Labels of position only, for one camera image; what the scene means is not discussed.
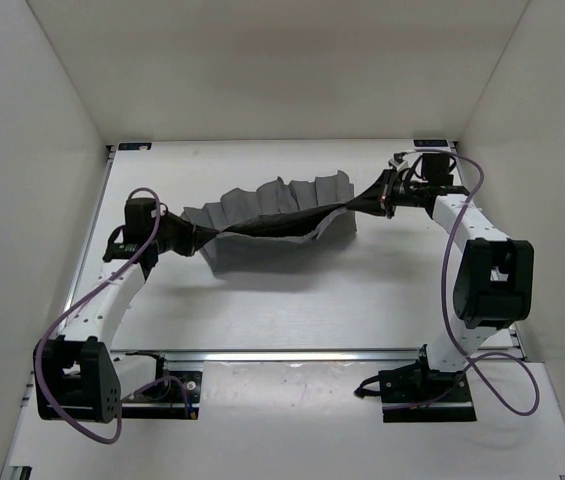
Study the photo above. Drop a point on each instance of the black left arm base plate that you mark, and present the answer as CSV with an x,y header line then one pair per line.
x,y
172,392

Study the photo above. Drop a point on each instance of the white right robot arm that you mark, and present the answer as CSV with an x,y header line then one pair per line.
x,y
486,278

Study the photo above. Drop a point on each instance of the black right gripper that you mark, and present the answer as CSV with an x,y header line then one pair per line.
x,y
371,201

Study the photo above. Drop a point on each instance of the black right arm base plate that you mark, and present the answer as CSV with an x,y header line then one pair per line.
x,y
416,393

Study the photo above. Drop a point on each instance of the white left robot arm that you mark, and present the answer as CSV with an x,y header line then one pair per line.
x,y
77,378

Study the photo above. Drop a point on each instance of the dark label sticker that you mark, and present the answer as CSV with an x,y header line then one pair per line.
x,y
134,146
430,143

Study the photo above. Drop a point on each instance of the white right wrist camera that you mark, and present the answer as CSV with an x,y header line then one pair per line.
x,y
399,162

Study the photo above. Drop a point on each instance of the dark label sticker right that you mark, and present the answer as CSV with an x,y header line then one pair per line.
x,y
430,143

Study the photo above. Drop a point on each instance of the dark label sticker left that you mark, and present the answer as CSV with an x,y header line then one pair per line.
x,y
134,146

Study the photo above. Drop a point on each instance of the grey pleated skirt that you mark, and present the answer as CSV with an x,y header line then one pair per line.
x,y
277,220

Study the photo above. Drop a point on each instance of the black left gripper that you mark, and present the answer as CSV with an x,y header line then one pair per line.
x,y
194,235

